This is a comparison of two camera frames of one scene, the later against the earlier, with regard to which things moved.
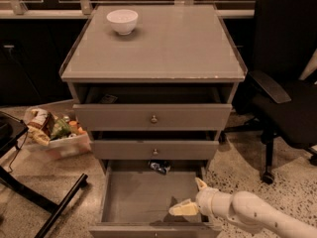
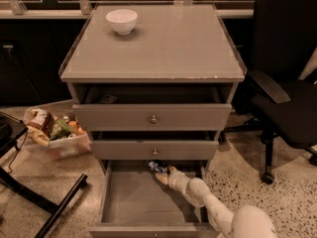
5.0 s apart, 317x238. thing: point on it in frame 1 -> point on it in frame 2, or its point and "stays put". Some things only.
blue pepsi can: [163, 168] stays put
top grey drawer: [153, 108] stays put
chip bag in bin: [40, 126] stays put
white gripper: [204, 199] -> [175, 180]
